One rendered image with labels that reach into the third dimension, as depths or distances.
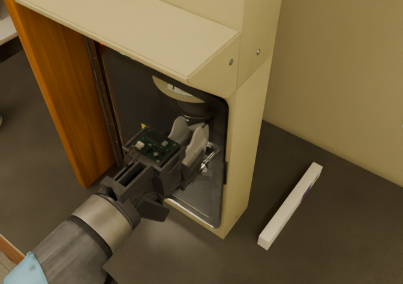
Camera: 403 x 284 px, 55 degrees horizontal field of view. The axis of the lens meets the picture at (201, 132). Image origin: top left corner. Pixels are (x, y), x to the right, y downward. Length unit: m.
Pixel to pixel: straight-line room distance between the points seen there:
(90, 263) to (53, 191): 0.61
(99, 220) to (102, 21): 0.25
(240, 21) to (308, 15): 0.49
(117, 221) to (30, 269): 0.11
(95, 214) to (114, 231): 0.03
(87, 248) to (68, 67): 0.44
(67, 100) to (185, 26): 0.41
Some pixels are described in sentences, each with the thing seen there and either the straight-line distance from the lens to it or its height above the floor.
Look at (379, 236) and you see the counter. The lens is 1.05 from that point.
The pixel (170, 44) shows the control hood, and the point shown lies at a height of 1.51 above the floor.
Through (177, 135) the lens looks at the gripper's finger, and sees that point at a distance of 0.61.
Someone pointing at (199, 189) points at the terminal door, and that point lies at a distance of 0.81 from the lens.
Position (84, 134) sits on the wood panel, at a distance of 0.95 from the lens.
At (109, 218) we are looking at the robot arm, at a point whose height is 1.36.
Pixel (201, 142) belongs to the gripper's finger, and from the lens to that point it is 0.61.
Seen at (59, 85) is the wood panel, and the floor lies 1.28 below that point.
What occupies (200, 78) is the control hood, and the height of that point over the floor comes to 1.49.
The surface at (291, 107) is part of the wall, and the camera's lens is 1.16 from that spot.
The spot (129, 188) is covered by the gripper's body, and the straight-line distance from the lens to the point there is 0.50.
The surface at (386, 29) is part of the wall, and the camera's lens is 0.93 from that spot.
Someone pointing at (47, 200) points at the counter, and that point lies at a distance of 1.08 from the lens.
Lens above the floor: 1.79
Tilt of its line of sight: 48 degrees down
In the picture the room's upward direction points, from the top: straight up
